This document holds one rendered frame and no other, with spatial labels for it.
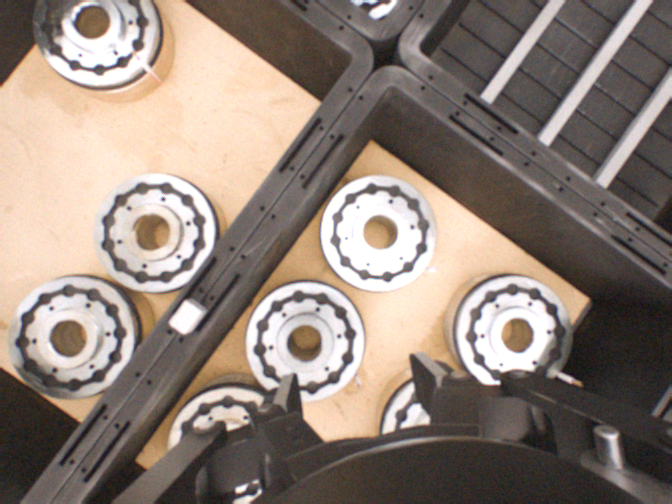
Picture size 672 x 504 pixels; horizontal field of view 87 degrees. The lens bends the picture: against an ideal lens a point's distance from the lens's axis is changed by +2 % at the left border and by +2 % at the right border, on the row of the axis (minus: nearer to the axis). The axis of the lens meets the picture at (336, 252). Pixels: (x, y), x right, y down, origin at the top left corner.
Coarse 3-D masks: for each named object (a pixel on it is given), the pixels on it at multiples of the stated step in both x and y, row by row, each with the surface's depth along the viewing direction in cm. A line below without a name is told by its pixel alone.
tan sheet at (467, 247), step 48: (432, 192) 34; (384, 240) 33; (480, 240) 34; (432, 288) 33; (240, 336) 33; (384, 336) 33; (432, 336) 33; (192, 384) 32; (384, 384) 33; (336, 432) 33
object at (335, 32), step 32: (288, 0) 24; (320, 32) 24; (352, 32) 24; (352, 64) 24; (352, 96) 24; (320, 128) 24; (256, 192) 23; (256, 224) 23; (224, 256) 23; (160, 320) 23; (160, 352) 23; (128, 384) 23; (64, 448) 22; (64, 480) 22
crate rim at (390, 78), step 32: (416, 96) 24; (352, 128) 24; (448, 128) 24; (480, 128) 24; (320, 160) 23; (512, 160) 24; (288, 192) 23; (544, 192) 24; (288, 224) 24; (576, 224) 24; (608, 224) 24; (256, 256) 23; (640, 256) 25; (224, 288) 23; (192, 352) 23; (160, 384) 23; (128, 416) 22; (96, 448) 22; (96, 480) 22
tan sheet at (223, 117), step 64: (192, 64) 33; (256, 64) 34; (0, 128) 33; (64, 128) 33; (128, 128) 33; (192, 128) 33; (256, 128) 33; (0, 192) 32; (64, 192) 33; (0, 256) 32; (64, 256) 32; (0, 320) 32
